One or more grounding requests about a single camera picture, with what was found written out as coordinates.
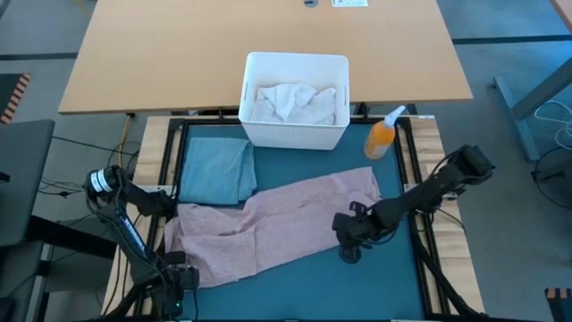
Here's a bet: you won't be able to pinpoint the hazard striped black box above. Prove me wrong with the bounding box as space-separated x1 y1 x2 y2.
543 286 572 322

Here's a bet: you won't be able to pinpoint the light blue denim jeans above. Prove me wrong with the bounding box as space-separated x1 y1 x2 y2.
178 136 258 208

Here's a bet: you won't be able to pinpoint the large white cloth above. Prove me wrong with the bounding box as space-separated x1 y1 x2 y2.
248 81 339 126

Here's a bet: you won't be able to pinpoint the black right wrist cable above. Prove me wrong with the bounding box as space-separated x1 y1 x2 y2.
338 244 364 266

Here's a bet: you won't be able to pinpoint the tan wooden desk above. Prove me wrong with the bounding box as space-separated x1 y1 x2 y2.
57 0 475 115

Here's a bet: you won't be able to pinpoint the white floor cable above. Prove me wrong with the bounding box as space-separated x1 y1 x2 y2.
534 99 572 151

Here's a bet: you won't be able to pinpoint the pink garment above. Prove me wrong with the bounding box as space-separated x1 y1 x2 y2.
164 166 382 289

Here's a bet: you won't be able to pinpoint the orange spray bottle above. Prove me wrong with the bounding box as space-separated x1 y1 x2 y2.
364 105 408 161

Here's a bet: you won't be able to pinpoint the white plastic laundry bin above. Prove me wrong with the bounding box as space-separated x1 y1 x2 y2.
238 51 351 151

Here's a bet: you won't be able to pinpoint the grey desk leg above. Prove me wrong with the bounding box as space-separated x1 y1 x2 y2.
492 56 572 162

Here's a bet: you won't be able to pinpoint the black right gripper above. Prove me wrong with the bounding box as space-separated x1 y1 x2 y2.
332 207 391 250

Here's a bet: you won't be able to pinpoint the black aluminium table frame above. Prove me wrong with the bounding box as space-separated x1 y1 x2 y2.
88 114 506 322

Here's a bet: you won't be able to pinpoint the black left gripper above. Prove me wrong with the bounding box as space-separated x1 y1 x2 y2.
153 262 201 321

